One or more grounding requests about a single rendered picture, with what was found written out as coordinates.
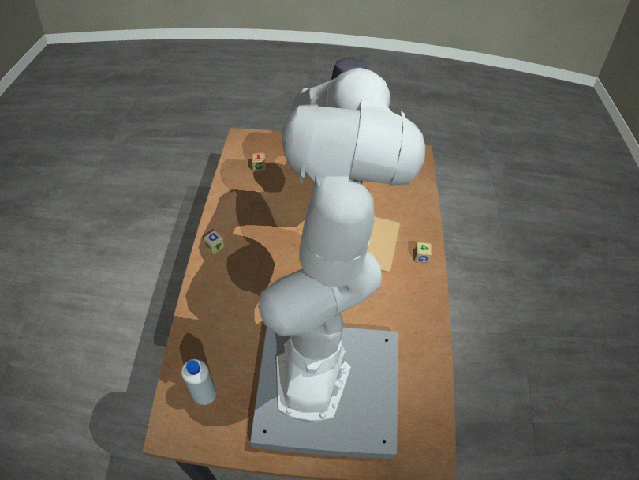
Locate white bottle with blue cap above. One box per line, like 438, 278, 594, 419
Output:
181, 359, 216, 405

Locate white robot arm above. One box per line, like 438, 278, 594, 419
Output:
258, 58, 425, 422

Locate wooden letter block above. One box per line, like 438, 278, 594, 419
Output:
204, 231, 224, 254

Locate beige square mat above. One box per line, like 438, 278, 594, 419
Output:
368, 217, 400, 272

